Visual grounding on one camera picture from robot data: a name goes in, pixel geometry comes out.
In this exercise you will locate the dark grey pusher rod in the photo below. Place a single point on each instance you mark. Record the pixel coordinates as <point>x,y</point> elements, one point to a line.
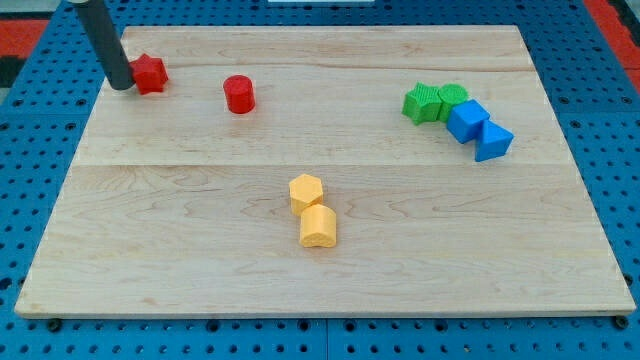
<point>102,35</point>

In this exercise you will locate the blue triangle block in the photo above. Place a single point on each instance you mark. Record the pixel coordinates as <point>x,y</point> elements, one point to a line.
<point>493,141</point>

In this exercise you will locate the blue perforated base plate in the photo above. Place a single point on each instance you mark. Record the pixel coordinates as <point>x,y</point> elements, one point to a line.
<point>588,62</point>

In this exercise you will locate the red star block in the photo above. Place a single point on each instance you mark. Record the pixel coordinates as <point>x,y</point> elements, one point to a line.
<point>149,74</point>

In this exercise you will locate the yellow hexagon block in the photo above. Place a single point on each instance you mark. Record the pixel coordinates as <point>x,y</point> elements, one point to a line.
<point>305,191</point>

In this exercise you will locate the yellow heart block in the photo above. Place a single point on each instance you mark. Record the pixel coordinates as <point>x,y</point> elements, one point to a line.
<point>318,227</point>

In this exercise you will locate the red cylinder block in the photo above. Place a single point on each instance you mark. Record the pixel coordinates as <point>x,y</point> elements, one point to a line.
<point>239,94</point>

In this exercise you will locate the blue cube block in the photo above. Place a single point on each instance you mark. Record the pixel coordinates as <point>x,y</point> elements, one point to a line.
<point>465,120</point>

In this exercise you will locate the green cylinder block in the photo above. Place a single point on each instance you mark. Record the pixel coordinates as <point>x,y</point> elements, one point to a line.
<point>450,95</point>

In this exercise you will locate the green star block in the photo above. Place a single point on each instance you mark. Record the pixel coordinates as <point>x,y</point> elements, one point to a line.
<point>422,103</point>

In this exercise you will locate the wooden board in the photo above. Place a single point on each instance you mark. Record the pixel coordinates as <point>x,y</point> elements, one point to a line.
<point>341,172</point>

